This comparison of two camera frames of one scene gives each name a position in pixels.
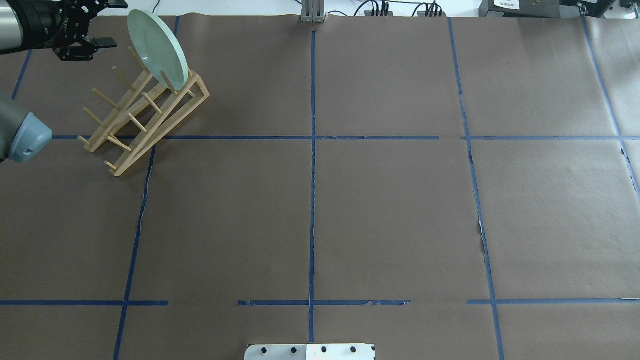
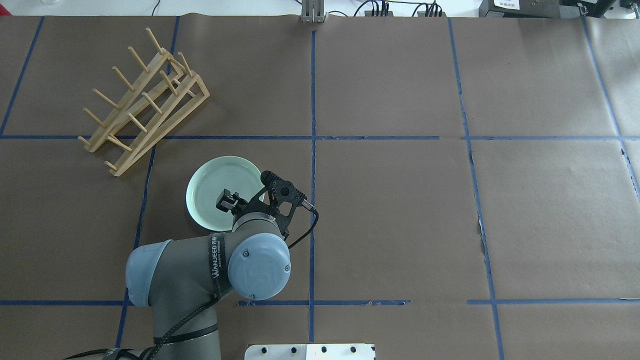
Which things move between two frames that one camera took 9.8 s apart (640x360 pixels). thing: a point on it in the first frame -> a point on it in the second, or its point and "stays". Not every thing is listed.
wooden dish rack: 153,112 stays
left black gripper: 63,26 -> 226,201
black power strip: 432,10 stays
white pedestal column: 310,352 stays
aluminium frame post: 312,11 stays
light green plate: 159,47 -> 208,180
